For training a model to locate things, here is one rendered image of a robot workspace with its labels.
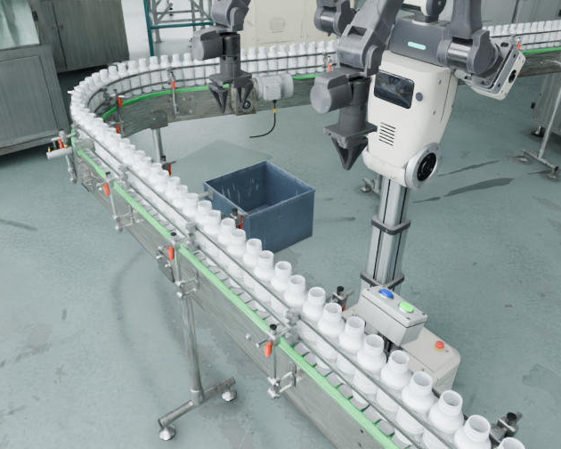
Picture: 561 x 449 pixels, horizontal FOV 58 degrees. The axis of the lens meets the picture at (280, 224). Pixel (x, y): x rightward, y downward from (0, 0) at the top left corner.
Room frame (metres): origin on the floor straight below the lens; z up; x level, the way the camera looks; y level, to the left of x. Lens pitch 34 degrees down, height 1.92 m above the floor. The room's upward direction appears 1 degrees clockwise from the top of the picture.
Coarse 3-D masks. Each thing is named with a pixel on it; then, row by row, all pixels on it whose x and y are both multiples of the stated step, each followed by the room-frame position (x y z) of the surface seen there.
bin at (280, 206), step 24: (240, 168) 1.84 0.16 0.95; (264, 168) 1.91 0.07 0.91; (216, 192) 1.65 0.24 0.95; (240, 192) 1.83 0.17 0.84; (264, 192) 1.91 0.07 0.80; (288, 192) 1.80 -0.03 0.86; (312, 192) 1.67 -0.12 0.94; (264, 216) 1.53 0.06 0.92; (288, 216) 1.60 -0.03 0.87; (312, 216) 1.68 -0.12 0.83; (264, 240) 1.53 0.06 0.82; (288, 240) 1.60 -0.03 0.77
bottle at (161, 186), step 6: (162, 174) 1.41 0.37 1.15; (168, 174) 1.40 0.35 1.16; (162, 180) 1.38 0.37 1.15; (156, 186) 1.38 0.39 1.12; (162, 186) 1.38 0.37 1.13; (162, 192) 1.37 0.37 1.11; (156, 198) 1.39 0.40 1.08; (162, 204) 1.37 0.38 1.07; (162, 210) 1.37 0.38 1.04; (162, 216) 1.37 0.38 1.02; (168, 216) 1.37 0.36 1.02
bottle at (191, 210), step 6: (186, 198) 1.25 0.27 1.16; (192, 198) 1.27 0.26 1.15; (198, 198) 1.26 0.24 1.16; (186, 204) 1.25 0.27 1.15; (192, 204) 1.24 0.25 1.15; (198, 204) 1.25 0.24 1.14; (186, 210) 1.24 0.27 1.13; (192, 210) 1.24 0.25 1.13; (198, 210) 1.24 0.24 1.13; (192, 216) 1.23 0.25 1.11; (186, 222) 1.24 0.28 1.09
